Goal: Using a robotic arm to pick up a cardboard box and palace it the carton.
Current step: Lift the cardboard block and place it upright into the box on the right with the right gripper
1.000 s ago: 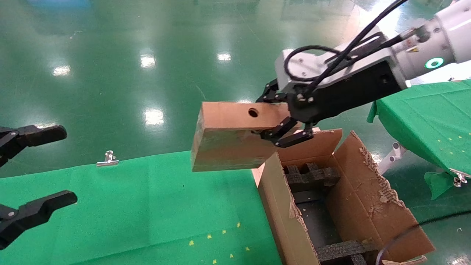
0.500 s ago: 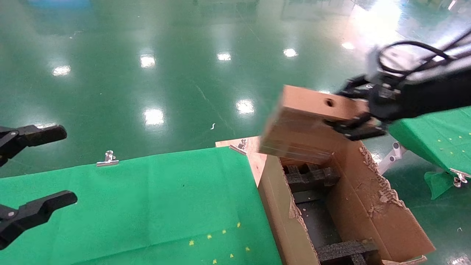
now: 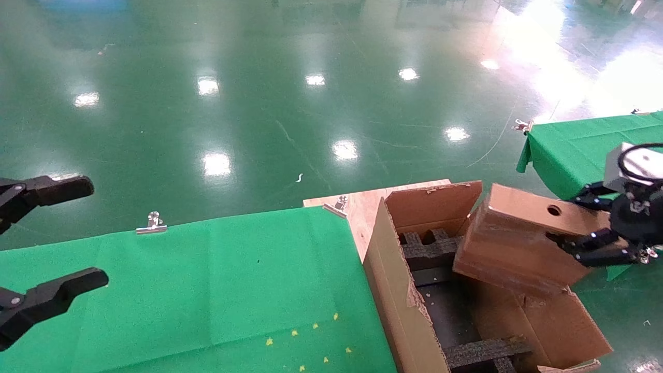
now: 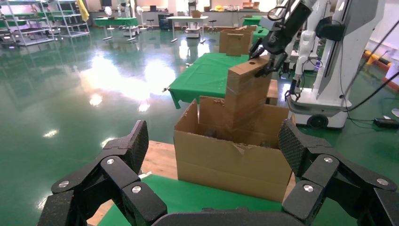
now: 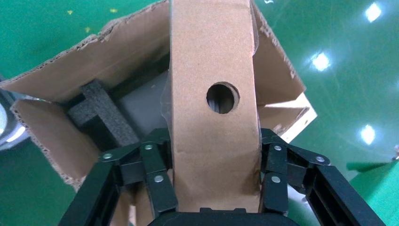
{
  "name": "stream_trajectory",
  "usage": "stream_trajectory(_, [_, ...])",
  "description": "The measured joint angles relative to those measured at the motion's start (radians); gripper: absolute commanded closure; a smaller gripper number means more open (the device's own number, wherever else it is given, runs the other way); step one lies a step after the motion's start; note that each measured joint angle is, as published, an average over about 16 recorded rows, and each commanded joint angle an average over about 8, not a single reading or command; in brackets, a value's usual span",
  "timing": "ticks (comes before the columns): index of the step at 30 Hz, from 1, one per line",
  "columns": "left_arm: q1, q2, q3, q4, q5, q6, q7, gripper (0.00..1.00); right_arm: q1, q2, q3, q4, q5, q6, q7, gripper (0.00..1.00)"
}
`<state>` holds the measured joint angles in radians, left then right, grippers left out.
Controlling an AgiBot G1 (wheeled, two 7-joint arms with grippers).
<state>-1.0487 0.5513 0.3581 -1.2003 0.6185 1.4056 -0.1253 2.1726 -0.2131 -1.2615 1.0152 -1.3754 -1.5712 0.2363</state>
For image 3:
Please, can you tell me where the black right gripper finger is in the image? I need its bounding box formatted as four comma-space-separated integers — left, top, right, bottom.
570, 182, 620, 211
546, 228, 643, 268

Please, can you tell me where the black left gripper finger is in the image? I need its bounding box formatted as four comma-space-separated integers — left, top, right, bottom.
0, 268, 110, 352
0, 175, 95, 235

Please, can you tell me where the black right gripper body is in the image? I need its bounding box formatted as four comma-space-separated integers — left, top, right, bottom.
610, 184, 663, 248

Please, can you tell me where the small brown cardboard box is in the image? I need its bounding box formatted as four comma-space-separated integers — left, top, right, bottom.
453, 183, 613, 299

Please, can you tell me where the large open cardboard carton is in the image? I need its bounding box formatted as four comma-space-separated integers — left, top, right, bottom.
363, 180, 613, 373

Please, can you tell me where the small green table cloth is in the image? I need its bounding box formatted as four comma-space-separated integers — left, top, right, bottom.
517, 111, 663, 283

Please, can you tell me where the large green table cloth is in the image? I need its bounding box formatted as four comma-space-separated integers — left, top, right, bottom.
0, 206, 397, 373

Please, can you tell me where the long black foam insert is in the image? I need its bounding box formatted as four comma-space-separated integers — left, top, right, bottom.
444, 335, 534, 373

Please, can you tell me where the flat black foam strip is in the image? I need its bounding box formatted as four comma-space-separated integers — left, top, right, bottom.
413, 266, 459, 287

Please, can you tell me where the notched black foam insert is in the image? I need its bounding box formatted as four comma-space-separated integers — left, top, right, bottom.
399, 229, 467, 271

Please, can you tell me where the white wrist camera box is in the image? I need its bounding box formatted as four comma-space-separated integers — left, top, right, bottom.
603, 143, 663, 193

